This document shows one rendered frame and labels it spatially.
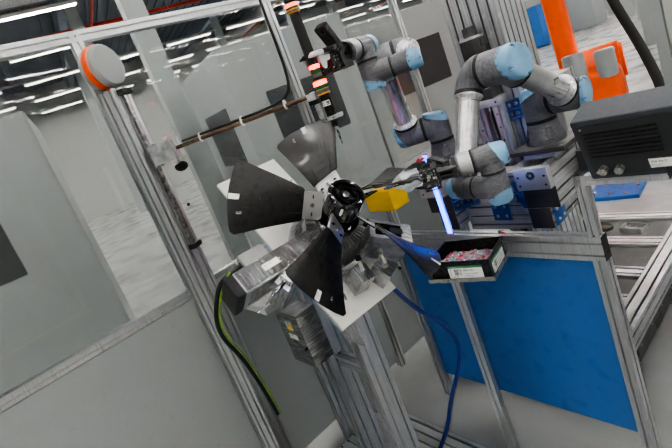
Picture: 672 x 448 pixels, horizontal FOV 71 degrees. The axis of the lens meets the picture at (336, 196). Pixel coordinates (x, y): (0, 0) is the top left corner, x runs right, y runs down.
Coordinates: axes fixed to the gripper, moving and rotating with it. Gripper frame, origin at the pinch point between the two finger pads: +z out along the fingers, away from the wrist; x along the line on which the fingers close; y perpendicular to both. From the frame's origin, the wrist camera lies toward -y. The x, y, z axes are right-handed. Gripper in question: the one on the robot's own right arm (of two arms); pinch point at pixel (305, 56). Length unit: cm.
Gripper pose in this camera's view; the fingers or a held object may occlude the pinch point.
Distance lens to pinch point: 150.1
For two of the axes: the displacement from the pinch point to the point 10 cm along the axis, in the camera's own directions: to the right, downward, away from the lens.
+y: 3.5, 9.1, 2.1
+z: -6.0, 3.9, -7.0
